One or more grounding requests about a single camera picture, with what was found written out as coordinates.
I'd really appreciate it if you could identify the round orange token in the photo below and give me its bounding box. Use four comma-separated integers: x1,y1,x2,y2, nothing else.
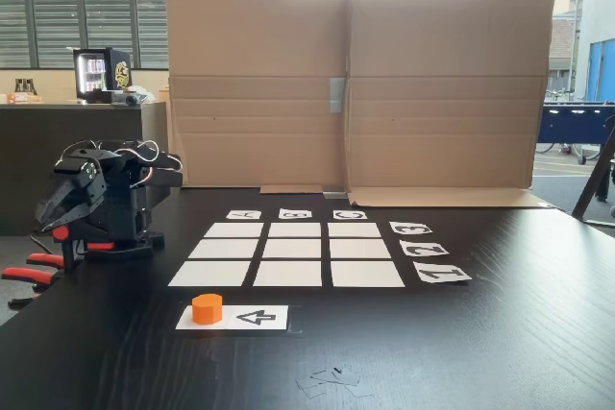
191,293,224,325

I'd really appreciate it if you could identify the white paper grid square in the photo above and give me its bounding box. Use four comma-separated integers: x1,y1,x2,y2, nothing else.
328,222,383,239
253,260,322,288
187,238,259,259
331,260,406,288
167,260,252,288
262,238,322,259
268,222,322,239
204,222,264,239
329,238,391,259

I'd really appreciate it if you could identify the dark wooden counter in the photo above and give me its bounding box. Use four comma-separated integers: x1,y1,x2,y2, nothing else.
0,102,169,237

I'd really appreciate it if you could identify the black orange bar clamp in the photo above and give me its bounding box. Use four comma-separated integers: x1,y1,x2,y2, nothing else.
51,225,119,279

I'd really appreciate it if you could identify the white crumpled bag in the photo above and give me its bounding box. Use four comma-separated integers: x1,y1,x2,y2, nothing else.
125,84,157,103

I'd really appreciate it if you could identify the black mini fridge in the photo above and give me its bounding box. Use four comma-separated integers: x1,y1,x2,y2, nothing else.
72,47,132,105

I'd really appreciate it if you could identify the white arrow paper sheet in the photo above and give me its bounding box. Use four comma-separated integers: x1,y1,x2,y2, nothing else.
175,304,289,331

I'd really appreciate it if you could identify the grey tape strip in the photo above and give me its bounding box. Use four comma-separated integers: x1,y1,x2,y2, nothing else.
329,77,346,114

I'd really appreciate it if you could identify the number 3 paper label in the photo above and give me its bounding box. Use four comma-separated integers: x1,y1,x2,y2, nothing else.
388,221,432,236

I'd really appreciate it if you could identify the number 2 paper label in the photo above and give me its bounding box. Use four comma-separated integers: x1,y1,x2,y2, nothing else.
399,239,451,257

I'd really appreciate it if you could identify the brown cardboard screen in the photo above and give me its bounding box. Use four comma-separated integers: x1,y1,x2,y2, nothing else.
164,0,557,209

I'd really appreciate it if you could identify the blue foosball table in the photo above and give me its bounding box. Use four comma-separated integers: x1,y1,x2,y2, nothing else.
536,101,615,165

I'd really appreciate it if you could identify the dark wooden stand leg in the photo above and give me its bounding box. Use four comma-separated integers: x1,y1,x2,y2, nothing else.
571,116,615,229

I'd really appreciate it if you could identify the red black clamp handle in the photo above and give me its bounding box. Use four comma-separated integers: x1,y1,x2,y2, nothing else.
1,265,58,292
26,251,66,271

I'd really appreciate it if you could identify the white servo cable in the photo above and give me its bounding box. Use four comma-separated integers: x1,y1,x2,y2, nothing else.
76,139,162,190

